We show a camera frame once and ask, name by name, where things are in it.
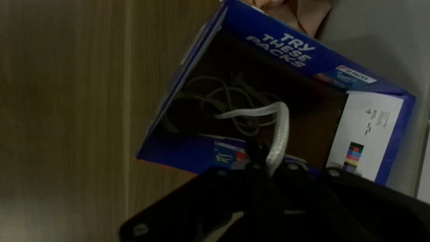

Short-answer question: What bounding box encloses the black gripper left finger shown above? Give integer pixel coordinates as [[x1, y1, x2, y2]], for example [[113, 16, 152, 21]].
[[119, 165, 268, 242]]

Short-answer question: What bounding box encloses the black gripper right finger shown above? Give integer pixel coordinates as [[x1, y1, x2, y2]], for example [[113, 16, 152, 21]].
[[273, 161, 430, 242]]

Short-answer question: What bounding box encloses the thin white cord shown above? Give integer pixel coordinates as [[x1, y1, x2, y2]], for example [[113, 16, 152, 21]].
[[167, 72, 281, 138]]

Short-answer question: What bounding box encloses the blue cardboard box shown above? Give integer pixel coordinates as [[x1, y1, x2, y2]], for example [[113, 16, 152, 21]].
[[138, 0, 416, 184]]

